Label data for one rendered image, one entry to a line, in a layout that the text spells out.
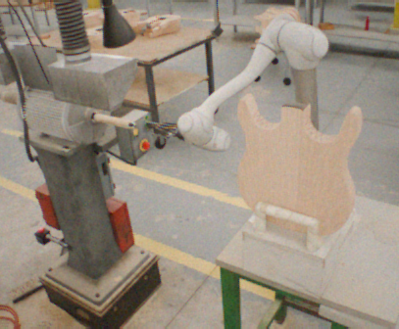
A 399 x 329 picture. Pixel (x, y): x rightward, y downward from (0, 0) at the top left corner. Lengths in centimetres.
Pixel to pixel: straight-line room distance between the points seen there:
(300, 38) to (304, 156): 76
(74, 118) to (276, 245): 97
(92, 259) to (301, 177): 146
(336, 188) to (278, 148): 19
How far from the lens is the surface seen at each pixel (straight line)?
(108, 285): 241
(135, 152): 212
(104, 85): 151
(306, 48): 181
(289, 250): 131
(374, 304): 142
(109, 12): 167
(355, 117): 107
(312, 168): 117
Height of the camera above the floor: 198
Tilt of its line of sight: 31 degrees down
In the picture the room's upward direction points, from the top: 5 degrees counter-clockwise
